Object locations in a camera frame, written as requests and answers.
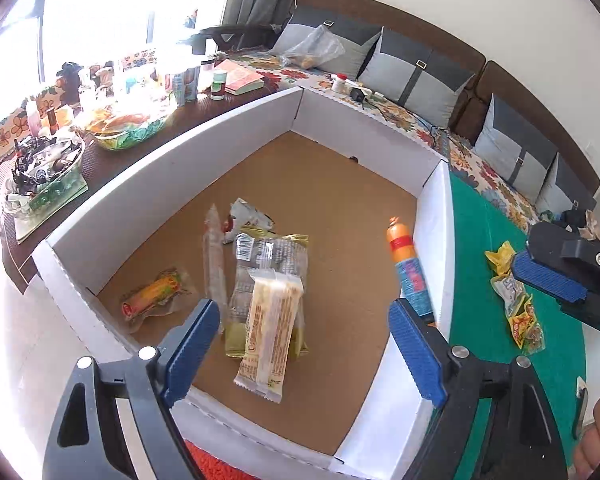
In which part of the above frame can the white cardboard box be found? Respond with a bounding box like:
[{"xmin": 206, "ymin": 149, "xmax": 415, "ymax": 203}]
[{"xmin": 33, "ymin": 88, "xmax": 455, "ymax": 479}]

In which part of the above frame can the grey cushion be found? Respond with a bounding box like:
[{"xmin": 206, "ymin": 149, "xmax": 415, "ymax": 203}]
[
  {"xmin": 472, "ymin": 94, "xmax": 557, "ymax": 203},
  {"xmin": 534, "ymin": 154, "xmax": 596, "ymax": 217},
  {"xmin": 270, "ymin": 6, "xmax": 381, "ymax": 79},
  {"xmin": 358, "ymin": 27, "xmax": 476, "ymax": 128}
]

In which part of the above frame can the pink book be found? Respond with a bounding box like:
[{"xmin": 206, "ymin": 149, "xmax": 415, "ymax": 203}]
[{"xmin": 215, "ymin": 60, "xmax": 264, "ymax": 96}]

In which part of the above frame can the floral bed sheet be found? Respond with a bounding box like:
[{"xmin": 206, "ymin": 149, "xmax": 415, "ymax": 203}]
[{"xmin": 227, "ymin": 50, "xmax": 539, "ymax": 232}]

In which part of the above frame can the colourful bowl on table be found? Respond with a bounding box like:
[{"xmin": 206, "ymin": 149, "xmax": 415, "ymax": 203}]
[{"xmin": 85, "ymin": 108, "xmax": 170, "ymax": 152}]

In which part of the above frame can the white snack pack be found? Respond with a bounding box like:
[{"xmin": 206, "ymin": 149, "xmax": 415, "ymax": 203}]
[{"xmin": 223, "ymin": 197, "xmax": 274, "ymax": 245}]

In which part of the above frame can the yellow peanut snack bag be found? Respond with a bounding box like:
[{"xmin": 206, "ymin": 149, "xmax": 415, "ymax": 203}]
[{"xmin": 490, "ymin": 272, "xmax": 545, "ymax": 354}]

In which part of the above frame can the yellow snack pack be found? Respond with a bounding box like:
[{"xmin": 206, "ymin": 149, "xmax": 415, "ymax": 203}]
[{"xmin": 484, "ymin": 240, "xmax": 516, "ymax": 276}]

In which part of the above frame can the red yellow vacuum snack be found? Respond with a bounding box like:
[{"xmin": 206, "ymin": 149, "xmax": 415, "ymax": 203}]
[{"xmin": 120, "ymin": 268, "xmax": 198, "ymax": 334}]

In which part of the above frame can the brown headboard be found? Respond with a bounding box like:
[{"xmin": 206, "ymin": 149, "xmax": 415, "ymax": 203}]
[{"xmin": 286, "ymin": 0, "xmax": 600, "ymax": 193}]

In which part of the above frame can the green lidded jar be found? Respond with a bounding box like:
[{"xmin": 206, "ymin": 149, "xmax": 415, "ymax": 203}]
[{"xmin": 210, "ymin": 70, "xmax": 227, "ymax": 101}]

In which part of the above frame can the basket of small items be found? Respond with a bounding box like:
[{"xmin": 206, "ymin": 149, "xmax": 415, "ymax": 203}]
[{"xmin": 3, "ymin": 131, "xmax": 85, "ymax": 219}]

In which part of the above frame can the clear plastic bag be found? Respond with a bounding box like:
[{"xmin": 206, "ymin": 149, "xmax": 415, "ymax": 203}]
[{"xmin": 280, "ymin": 25, "xmax": 346, "ymax": 70}]

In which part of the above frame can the beige wafer snack pack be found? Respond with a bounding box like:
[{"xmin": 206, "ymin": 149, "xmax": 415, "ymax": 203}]
[{"xmin": 234, "ymin": 276, "xmax": 303, "ymax": 404}]

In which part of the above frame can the gold cracker snack bag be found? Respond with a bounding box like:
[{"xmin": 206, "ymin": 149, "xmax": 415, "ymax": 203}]
[{"xmin": 224, "ymin": 226, "xmax": 310, "ymax": 359}]

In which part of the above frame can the clear long snack stick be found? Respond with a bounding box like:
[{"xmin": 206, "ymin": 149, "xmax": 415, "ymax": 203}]
[{"xmin": 202, "ymin": 204, "xmax": 228, "ymax": 334}]

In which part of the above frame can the grey cushion far right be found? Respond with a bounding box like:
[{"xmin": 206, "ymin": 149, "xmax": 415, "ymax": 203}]
[{"xmin": 534, "ymin": 154, "xmax": 596, "ymax": 217}]

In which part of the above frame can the grey cushion far left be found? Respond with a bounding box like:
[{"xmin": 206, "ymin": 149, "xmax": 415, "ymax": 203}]
[{"xmin": 270, "ymin": 6, "xmax": 381, "ymax": 79}]

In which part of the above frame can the dark wooden side table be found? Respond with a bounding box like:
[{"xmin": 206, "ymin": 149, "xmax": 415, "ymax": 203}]
[{"xmin": 0, "ymin": 77, "xmax": 277, "ymax": 292}]

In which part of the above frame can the white power strip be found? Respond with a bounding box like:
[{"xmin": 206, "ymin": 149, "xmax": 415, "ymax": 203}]
[{"xmin": 330, "ymin": 73, "xmax": 386, "ymax": 104}]

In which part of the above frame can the green satin bedspread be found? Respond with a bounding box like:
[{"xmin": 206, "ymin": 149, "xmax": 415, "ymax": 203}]
[{"xmin": 449, "ymin": 174, "xmax": 586, "ymax": 464}]

